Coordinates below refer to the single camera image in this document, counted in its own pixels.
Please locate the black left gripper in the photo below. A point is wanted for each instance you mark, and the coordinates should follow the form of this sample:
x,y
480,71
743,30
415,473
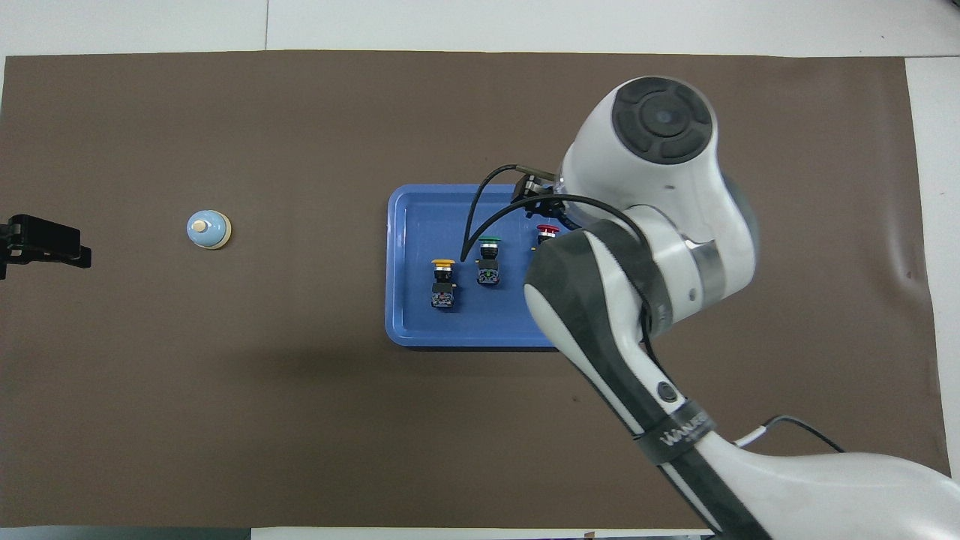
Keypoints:
x,y
43,236

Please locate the yellow push button switch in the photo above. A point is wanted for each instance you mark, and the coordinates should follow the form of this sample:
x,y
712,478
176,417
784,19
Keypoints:
x,y
443,289

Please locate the brown table mat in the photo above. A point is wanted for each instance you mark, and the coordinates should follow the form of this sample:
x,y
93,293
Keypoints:
x,y
225,412

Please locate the blue plastic tray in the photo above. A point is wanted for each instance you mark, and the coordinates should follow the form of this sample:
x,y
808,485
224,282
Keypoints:
x,y
420,225

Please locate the green push button switch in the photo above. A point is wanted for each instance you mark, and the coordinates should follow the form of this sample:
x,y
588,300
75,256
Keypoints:
x,y
489,262

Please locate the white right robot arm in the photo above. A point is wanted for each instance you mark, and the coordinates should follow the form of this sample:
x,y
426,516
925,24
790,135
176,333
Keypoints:
x,y
675,187

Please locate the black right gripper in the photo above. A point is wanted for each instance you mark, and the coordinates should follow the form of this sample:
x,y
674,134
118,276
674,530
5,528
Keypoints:
x,y
544,196

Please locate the red push button switch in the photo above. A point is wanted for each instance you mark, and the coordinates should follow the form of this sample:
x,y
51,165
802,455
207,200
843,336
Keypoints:
x,y
547,230

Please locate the light blue call bell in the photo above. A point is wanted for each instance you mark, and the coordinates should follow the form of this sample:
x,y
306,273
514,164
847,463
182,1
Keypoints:
x,y
208,230

